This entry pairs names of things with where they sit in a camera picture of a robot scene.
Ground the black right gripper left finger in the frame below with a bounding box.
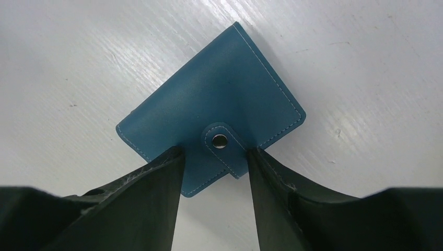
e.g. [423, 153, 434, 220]
[1, 146, 185, 250]

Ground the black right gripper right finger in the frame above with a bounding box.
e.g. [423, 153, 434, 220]
[247, 148, 442, 250]

